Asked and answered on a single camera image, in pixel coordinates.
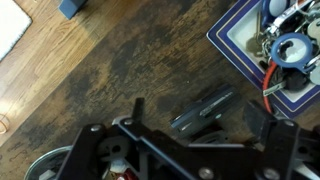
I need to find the brass key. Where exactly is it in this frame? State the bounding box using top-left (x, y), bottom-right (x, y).
top-left (245, 11), bottom-right (268, 58)

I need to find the blue grey block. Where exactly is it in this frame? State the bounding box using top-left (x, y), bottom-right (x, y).
top-left (58, 0), bottom-right (88, 20)

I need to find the blue holder white tag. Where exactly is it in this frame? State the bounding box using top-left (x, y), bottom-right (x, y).
top-left (260, 0), bottom-right (291, 28)

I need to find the dark wooden console table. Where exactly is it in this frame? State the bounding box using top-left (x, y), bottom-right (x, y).
top-left (0, 0), bottom-right (320, 180)

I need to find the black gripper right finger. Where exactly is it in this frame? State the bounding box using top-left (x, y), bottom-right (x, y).
top-left (242, 99), bottom-right (301, 180)

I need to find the orange cable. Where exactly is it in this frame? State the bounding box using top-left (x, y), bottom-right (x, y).
top-left (262, 59), bottom-right (279, 114)

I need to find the blue ring key holder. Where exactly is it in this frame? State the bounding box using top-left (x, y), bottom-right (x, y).
top-left (270, 32), bottom-right (315, 73)

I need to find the silver key bunch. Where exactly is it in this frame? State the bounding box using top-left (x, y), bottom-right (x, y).
top-left (301, 0), bottom-right (320, 86)

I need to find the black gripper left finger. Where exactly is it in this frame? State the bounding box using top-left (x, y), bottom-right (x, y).
top-left (56, 97), bottom-right (146, 180)

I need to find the big black rectangular case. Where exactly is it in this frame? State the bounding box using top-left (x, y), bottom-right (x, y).
top-left (169, 83), bottom-right (242, 139)

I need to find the white rug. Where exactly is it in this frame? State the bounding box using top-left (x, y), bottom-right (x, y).
top-left (0, 0), bottom-right (33, 63)

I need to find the black key fob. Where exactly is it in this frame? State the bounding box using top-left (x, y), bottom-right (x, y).
top-left (283, 68), bottom-right (311, 92)

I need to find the blue white square tray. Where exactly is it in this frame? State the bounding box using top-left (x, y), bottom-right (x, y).
top-left (206, 0), bottom-right (320, 120)

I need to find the silver metal key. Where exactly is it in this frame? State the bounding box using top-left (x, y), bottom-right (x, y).
top-left (262, 80), bottom-right (287, 98)

